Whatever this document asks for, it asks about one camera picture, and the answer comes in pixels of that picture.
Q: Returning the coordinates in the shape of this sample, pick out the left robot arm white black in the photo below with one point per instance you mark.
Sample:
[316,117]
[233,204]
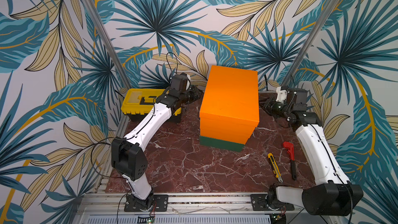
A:
[127,153]

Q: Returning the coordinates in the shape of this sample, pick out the red pipe wrench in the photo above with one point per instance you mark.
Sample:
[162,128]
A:
[290,150]

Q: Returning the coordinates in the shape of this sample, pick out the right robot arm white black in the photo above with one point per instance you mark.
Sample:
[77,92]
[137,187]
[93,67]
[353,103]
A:
[333,194]

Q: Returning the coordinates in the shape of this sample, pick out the large orange shoebox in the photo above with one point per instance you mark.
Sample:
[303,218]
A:
[228,129]

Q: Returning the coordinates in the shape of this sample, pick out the front aluminium rail frame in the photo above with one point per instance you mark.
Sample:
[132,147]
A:
[103,203]

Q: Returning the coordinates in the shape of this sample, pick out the right aluminium corner post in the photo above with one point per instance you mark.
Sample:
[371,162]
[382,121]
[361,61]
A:
[324,15]

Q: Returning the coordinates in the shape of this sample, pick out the yellow utility knife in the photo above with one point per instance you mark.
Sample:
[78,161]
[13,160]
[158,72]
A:
[275,167]

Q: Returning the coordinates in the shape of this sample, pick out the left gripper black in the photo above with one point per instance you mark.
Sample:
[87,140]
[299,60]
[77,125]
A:
[197,94]

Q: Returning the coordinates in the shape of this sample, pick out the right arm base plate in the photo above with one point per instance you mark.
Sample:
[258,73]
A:
[261,202]

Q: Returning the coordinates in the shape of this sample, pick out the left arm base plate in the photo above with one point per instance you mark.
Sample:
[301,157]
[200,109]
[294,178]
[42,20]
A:
[158,203]

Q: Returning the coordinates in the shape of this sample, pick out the green shoebox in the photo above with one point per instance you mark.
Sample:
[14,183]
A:
[221,144]

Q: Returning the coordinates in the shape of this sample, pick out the aluminium corner post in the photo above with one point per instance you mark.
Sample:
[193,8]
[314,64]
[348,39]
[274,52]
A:
[98,24]
[324,15]

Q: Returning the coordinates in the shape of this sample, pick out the white slotted cable duct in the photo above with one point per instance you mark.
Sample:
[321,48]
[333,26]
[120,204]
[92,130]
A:
[180,219]

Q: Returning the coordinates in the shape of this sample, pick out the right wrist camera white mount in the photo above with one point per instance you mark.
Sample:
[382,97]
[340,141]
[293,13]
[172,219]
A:
[282,92]

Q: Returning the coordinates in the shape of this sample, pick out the yellow black toolbox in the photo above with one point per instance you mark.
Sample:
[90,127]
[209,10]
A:
[139,102]

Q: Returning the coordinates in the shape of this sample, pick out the left aluminium corner post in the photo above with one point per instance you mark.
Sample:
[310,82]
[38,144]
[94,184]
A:
[98,24]

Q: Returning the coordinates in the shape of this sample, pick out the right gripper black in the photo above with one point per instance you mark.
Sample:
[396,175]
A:
[268,106]

